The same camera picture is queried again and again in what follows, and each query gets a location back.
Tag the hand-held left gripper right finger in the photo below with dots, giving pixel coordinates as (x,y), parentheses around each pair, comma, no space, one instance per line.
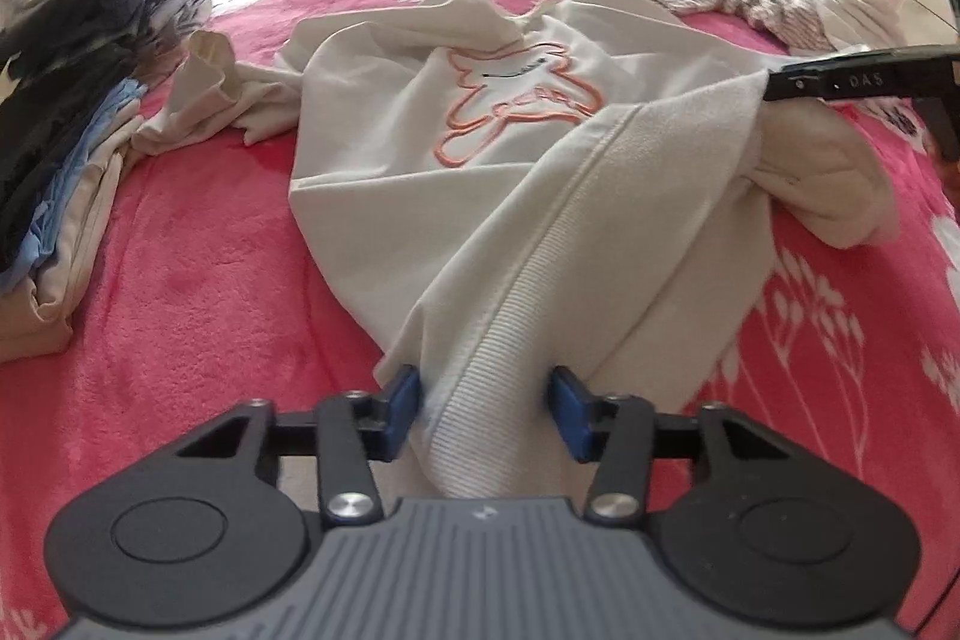
(568,411)

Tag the cream sweatshirt with orange print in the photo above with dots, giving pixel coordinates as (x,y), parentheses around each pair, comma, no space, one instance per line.
(390,160)

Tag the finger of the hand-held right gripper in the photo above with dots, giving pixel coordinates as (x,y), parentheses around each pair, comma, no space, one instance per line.
(885,60)

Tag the pink floral blanket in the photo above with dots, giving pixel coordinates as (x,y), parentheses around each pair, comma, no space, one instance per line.
(225,280)

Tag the white fleece garment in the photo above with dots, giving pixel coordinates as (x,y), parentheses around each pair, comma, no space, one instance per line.
(847,6)

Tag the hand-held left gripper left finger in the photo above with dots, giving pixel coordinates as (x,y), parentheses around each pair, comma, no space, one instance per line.
(403,407)

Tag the stack of dark folded clothes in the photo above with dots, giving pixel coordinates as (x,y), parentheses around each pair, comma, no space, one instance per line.
(112,18)

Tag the light blue folded garment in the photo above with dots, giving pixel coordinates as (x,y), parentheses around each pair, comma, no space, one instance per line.
(82,160)

